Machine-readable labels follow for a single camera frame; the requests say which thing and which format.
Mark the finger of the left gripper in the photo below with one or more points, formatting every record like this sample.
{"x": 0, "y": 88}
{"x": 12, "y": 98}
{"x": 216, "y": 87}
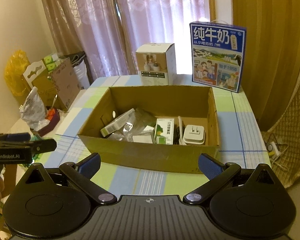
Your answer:
{"x": 15, "y": 137}
{"x": 42, "y": 146}

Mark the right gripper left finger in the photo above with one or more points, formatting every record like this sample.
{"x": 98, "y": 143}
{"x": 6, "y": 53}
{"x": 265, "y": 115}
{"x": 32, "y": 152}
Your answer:
{"x": 79, "y": 177}

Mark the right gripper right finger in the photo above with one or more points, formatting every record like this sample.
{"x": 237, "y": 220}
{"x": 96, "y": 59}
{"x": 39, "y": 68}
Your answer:
{"x": 220, "y": 176}

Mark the white wall plug adapter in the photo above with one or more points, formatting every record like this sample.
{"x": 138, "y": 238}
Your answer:
{"x": 194, "y": 135}

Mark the long white medicine box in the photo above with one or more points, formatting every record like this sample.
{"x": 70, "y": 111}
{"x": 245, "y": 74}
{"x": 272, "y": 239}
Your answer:
{"x": 117, "y": 123}

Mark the green white medicine box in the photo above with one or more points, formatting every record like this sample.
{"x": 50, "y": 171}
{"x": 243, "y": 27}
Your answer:
{"x": 164, "y": 131}

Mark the silver foil pouch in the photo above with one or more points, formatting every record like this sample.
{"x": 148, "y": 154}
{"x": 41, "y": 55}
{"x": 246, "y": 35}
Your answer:
{"x": 135, "y": 124}

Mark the cream plastic spoon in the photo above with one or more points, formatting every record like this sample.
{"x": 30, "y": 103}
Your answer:
{"x": 181, "y": 140}

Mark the white charger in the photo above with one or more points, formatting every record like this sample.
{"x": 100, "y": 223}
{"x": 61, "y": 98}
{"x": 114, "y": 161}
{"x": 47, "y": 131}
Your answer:
{"x": 145, "y": 136}

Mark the crumpled white plastic bag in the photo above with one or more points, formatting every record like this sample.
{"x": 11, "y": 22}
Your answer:
{"x": 33, "y": 111}

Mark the dark bowl with orange items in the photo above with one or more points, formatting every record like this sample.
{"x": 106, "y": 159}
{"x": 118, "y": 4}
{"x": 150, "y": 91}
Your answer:
{"x": 48, "y": 124}

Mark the white power strip on floor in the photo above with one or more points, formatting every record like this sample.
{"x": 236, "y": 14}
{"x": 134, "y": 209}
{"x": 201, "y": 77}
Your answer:
{"x": 273, "y": 151}

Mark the brown cardboard box on floor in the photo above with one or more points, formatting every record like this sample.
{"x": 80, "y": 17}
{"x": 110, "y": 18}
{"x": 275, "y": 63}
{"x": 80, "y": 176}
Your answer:
{"x": 57, "y": 88}

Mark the quilted brown chair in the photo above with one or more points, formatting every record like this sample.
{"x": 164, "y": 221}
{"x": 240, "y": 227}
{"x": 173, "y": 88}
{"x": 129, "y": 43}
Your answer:
{"x": 287, "y": 131}

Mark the yellow plastic bag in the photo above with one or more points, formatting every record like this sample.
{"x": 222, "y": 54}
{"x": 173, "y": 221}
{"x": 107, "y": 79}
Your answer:
{"x": 13, "y": 75}

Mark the blue milk carton box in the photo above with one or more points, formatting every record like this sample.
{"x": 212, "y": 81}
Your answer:
{"x": 218, "y": 52}

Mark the white product box with photo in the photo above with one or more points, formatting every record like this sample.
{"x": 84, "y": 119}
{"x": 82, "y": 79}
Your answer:
{"x": 156, "y": 64}

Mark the pink sheer curtain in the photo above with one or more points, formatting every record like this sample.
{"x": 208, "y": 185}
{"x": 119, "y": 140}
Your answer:
{"x": 110, "y": 31}

